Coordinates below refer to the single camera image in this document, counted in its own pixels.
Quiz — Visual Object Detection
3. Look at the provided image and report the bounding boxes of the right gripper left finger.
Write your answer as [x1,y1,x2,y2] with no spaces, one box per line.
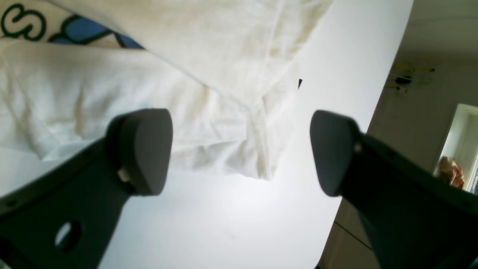
[0,109,174,269]

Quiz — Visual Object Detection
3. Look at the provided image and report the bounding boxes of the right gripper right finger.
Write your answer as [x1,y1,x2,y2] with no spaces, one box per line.
[310,110,478,269]

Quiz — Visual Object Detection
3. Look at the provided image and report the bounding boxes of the white printed T-shirt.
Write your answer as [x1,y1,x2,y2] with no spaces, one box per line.
[1,0,332,180]

